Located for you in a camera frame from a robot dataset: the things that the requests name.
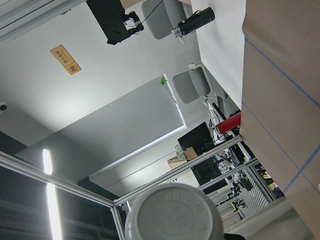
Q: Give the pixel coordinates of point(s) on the grey plastic cup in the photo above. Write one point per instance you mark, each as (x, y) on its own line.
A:
(173, 211)

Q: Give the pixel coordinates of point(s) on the grey office chair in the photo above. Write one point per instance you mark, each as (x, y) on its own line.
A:
(162, 16)
(193, 84)

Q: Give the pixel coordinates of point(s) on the red cylinder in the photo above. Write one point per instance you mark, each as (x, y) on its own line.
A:
(229, 124)

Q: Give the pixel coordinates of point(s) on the black bottle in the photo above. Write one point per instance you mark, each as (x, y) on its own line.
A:
(197, 20)

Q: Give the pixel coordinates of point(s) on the brown paper table cover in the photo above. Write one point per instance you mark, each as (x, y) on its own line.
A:
(281, 96)

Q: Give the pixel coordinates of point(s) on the yellow wall sign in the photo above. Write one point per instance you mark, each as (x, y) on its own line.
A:
(65, 59)

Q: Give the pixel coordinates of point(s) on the aluminium frame post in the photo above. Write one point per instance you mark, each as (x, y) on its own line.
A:
(18, 17)

